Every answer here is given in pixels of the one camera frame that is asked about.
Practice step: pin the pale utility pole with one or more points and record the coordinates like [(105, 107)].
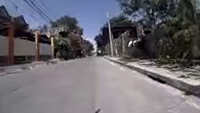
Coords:
[(110, 35)]

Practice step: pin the building with flat roof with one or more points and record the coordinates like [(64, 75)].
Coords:
[(119, 29)]

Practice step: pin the row of trees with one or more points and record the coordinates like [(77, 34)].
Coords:
[(70, 39)]

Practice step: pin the grey asphalt road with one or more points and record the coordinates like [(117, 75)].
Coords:
[(73, 90)]

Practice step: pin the raised concrete pavement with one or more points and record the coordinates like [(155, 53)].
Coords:
[(175, 73)]

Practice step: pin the trees and bushes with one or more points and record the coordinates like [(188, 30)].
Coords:
[(176, 21)]

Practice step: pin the concrete pavement with kerb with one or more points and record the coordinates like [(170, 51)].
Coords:
[(12, 68)]

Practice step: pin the house with dark roof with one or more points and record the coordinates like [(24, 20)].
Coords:
[(0, 20)]

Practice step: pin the grey fence wall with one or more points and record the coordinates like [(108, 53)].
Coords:
[(127, 44)]

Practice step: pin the wall with orange pillars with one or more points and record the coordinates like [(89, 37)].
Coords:
[(19, 47)]

